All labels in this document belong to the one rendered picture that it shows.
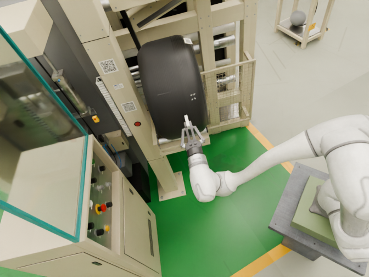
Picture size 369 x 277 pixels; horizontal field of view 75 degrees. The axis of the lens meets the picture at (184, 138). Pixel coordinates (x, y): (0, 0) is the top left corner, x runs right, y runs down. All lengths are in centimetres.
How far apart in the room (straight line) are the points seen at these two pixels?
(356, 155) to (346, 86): 265
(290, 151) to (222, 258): 146
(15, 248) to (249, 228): 169
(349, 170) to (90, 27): 110
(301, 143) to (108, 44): 92
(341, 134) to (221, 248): 160
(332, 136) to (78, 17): 106
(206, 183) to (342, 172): 50
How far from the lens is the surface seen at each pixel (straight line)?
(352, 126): 89
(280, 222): 164
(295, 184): 175
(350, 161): 82
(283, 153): 93
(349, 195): 81
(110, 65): 130
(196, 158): 110
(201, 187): 104
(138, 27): 164
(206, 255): 223
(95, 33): 122
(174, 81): 123
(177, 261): 226
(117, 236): 146
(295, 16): 400
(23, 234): 127
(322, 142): 89
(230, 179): 116
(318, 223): 159
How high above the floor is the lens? 219
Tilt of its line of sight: 52 degrees down
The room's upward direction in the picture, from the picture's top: 16 degrees counter-clockwise
